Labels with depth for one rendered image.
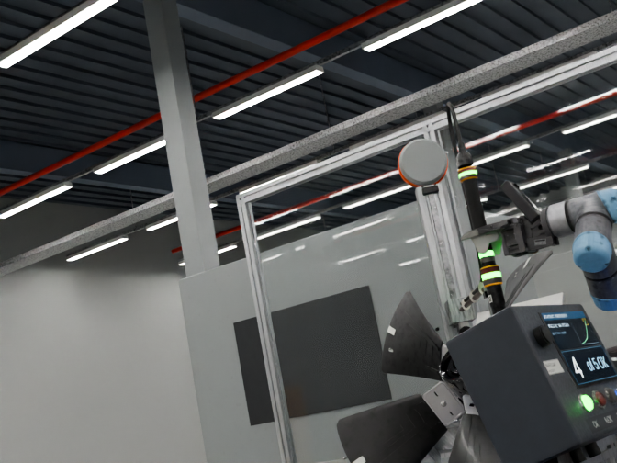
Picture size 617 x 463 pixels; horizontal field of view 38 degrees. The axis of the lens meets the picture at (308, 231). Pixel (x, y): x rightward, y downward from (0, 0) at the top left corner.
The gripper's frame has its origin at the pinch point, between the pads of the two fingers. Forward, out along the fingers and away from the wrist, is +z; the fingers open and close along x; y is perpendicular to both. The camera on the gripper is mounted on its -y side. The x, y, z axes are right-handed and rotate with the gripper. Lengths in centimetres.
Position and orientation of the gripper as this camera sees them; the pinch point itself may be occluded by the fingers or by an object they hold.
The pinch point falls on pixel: (470, 236)
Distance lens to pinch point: 212.3
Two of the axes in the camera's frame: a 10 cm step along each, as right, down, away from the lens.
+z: -7.8, 2.6, 5.7
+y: 1.8, 9.6, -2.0
